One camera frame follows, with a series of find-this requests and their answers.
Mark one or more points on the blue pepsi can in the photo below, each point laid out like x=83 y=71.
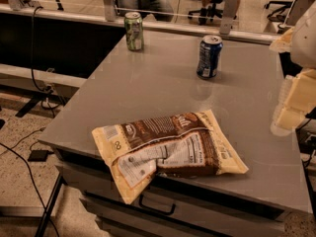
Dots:
x=209 y=52

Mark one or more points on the green soda can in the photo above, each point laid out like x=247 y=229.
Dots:
x=134 y=31

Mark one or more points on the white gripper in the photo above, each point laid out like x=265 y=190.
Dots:
x=304 y=44

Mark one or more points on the brown chip bag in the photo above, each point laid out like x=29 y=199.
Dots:
x=185 y=145

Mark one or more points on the grey drawer cabinet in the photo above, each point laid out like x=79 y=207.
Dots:
x=161 y=81

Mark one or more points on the black office chair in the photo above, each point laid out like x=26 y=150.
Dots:
x=211 y=12
x=277 y=14

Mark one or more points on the black power adapter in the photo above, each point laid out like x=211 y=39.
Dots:
x=38 y=156

